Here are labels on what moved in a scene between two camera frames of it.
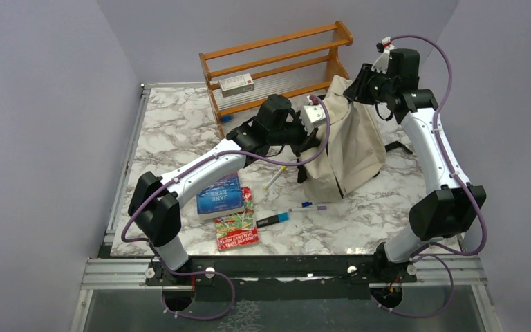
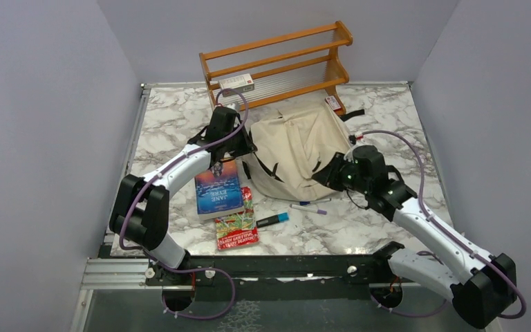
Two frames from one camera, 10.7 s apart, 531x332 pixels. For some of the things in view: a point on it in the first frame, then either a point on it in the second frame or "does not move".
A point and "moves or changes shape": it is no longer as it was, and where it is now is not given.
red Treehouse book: (239, 230) does not move
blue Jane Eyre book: (220, 199) does not move
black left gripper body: (292, 134) → (240, 145)
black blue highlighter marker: (272, 220) does not move
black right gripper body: (373, 87) → (342, 176)
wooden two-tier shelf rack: (301, 63) does not move
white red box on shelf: (236, 84) does not move
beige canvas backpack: (355, 153) moves or changes shape
